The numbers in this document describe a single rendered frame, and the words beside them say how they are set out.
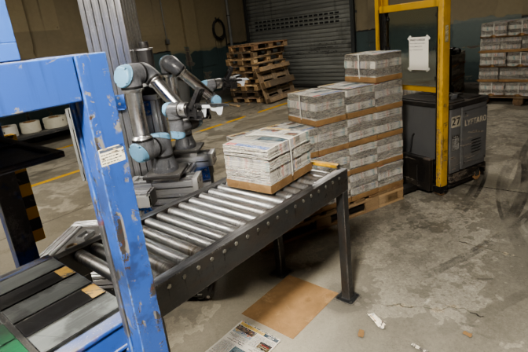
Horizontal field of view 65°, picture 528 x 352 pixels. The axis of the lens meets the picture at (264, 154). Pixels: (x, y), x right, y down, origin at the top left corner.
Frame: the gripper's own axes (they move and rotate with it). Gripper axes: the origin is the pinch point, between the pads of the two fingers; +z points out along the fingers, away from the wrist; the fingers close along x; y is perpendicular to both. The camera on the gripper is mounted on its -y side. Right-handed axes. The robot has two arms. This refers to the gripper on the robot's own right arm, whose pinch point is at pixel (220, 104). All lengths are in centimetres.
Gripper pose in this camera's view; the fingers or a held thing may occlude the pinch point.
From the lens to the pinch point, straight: 201.3
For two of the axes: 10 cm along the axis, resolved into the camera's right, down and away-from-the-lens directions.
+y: 0.4, 9.8, 1.7
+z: 8.7, 0.5, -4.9
